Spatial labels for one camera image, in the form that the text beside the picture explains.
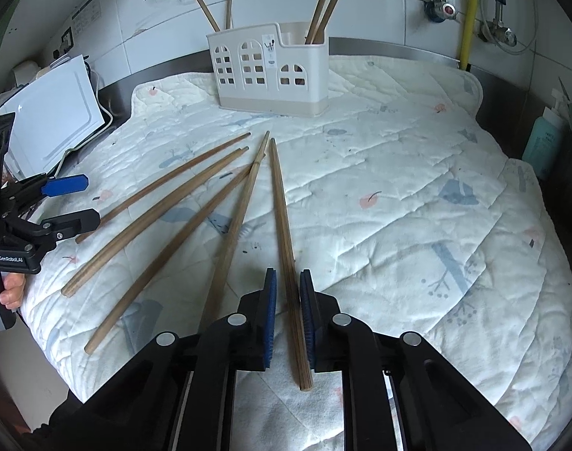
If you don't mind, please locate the beige plastic utensil holder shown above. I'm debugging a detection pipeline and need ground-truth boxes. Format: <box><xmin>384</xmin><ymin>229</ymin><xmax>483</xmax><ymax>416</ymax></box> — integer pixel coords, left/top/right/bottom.
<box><xmin>206</xmin><ymin>21</ymin><xmax>329</xmax><ymax>117</ymax></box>

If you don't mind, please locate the white appliance box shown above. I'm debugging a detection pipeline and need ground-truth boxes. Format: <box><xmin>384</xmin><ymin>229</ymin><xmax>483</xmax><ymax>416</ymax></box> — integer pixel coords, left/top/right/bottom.
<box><xmin>0</xmin><ymin>55</ymin><xmax>104</xmax><ymax>179</ymax></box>

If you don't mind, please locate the wooden chopstick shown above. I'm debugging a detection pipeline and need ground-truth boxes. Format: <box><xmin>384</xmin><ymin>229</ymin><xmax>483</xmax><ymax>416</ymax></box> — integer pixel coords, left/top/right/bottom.
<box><xmin>84</xmin><ymin>151</ymin><xmax>267</xmax><ymax>356</ymax></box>
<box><xmin>197</xmin><ymin>132</ymin><xmax>270</xmax><ymax>333</ymax></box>
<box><xmin>225</xmin><ymin>0</ymin><xmax>233</xmax><ymax>30</ymax></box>
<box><xmin>61</xmin><ymin>147</ymin><xmax>249</xmax><ymax>297</ymax></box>
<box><xmin>269</xmin><ymin>138</ymin><xmax>313</xmax><ymax>392</ymax></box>
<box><xmin>312</xmin><ymin>0</ymin><xmax>339</xmax><ymax>44</ymax></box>
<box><xmin>195</xmin><ymin>0</ymin><xmax>221</xmax><ymax>33</ymax></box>
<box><xmin>75</xmin><ymin>132</ymin><xmax>251</xmax><ymax>245</ymax></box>
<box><xmin>304</xmin><ymin>0</ymin><xmax>326</xmax><ymax>45</ymax></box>

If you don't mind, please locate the person's left hand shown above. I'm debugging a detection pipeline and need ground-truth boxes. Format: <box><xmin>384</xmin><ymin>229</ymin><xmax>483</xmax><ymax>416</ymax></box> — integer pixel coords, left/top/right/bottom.
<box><xmin>0</xmin><ymin>273</ymin><xmax>26</xmax><ymax>310</ymax></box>

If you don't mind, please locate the wooden chopstick in holder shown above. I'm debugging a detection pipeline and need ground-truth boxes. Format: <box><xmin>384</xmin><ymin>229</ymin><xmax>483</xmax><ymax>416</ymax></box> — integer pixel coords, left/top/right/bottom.
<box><xmin>195</xmin><ymin>0</ymin><xmax>221</xmax><ymax>33</ymax></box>
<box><xmin>225</xmin><ymin>0</ymin><xmax>233</xmax><ymax>30</ymax></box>

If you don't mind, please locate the yellow gas hose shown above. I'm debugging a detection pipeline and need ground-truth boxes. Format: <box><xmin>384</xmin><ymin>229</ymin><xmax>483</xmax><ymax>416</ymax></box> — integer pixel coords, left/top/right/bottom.
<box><xmin>458</xmin><ymin>0</ymin><xmax>479</xmax><ymax>71</ymax></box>

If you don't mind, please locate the teal soap bottle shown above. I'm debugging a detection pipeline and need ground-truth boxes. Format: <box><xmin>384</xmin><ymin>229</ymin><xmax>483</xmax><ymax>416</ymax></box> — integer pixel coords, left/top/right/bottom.
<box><xmin>522</xmin><ymin>89</ymin><xmax>567</xmax><ymax>179</ymax></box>

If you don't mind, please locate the white quilted mat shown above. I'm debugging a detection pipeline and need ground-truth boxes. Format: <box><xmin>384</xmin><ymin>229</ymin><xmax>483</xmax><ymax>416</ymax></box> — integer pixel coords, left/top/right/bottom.
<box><xmin>21</xmin><ymin>56</ymin><xmax>572</xmax><ymax>450</ymax></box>

